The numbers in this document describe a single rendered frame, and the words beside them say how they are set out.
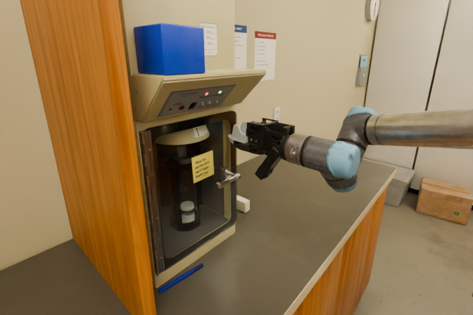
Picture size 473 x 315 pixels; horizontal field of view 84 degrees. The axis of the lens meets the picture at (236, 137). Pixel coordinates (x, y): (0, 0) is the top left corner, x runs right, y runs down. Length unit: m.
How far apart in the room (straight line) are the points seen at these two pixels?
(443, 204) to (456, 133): 2.71
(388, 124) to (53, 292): 0.94
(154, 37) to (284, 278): 0.70
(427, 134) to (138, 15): 0.62
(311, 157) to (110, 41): 0.44
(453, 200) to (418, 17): 1.83
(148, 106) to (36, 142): 0.53
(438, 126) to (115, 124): 0.59
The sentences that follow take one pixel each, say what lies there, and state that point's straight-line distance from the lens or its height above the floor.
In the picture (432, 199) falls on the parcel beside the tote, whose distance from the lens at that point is 3.29.
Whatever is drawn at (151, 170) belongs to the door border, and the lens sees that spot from 0.64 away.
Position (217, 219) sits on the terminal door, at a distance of 0.87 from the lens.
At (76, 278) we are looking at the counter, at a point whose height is 0.94.
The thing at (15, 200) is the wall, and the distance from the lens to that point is 1.05.
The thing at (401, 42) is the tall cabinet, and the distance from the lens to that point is 3.44.
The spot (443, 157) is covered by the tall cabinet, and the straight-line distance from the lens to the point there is 3.53.
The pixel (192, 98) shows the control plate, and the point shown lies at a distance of 0.59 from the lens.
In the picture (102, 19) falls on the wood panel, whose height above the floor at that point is 1.60.
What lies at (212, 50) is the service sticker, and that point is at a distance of 0.73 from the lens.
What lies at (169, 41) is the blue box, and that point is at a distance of 0.52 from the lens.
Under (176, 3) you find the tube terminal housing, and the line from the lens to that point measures 0.67.
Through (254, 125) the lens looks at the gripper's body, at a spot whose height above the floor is 1.37.
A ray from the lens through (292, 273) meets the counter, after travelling 0.87.
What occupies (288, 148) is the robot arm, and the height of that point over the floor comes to 1.34.
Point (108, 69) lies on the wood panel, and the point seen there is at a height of 1.52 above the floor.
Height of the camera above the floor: 1.54
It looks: 17 degrees down
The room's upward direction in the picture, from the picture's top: straight up
